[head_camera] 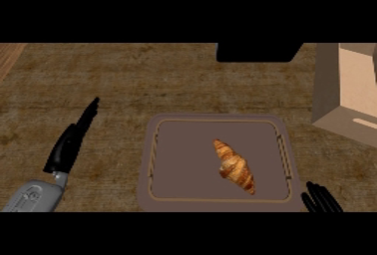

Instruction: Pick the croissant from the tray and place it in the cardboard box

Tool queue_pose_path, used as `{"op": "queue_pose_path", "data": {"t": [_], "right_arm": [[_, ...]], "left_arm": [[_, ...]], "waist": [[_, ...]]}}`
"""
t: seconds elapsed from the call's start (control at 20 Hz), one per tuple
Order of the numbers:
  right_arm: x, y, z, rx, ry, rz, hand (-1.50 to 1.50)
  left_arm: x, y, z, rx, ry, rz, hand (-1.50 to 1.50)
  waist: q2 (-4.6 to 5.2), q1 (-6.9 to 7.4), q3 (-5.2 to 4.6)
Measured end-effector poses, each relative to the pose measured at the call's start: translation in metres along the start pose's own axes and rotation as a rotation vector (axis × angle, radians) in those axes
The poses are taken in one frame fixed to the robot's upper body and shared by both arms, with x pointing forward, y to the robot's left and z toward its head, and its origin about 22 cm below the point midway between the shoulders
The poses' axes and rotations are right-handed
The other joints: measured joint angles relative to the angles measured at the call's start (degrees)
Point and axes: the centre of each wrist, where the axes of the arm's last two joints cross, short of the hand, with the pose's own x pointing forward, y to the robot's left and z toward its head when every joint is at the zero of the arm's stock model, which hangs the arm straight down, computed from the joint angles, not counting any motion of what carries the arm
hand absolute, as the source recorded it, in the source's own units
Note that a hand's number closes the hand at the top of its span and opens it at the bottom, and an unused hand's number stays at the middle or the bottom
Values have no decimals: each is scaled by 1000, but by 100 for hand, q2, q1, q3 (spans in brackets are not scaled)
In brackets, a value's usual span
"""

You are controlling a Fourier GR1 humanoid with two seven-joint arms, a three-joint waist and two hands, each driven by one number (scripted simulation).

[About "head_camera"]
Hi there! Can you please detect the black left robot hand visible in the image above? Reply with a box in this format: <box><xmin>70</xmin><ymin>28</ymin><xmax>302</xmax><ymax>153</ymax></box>
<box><xmin>42</xmin><ymin>97</ymin><xmax>102</xmax><ymax>174</ymax></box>

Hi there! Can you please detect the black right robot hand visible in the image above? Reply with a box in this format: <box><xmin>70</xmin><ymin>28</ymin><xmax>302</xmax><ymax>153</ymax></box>
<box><xmin>299</xmin><ymin>180</ymin><xmax>345</xmax><ymax>213</ymax></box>

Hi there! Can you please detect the golden brown croissant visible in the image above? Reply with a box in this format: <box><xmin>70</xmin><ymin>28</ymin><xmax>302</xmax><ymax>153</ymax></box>
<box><xmin>210</xmin><ymin>138</ymin><xmax>256</xmax><ymax>196</ymax></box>

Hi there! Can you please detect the brown serving tray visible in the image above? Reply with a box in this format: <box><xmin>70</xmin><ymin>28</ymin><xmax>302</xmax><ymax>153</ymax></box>
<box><xmin>136</xmin><ymin>113</ymin><xmax>308</xmax><ymax>213</ymax></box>

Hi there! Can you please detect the open cardboard box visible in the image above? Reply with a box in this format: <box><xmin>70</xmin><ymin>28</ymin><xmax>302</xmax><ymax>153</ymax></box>
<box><xmin>311</xmin><ymin>43</ymin><xmax>377</xmax><ymax>148</ymax></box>

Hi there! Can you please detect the black appliance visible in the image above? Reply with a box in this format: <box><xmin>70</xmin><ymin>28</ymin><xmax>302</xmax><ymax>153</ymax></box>
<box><xmin>215</xmin><ymin>43</ymin><xmax>305</xmax><ymax>63</ymax></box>

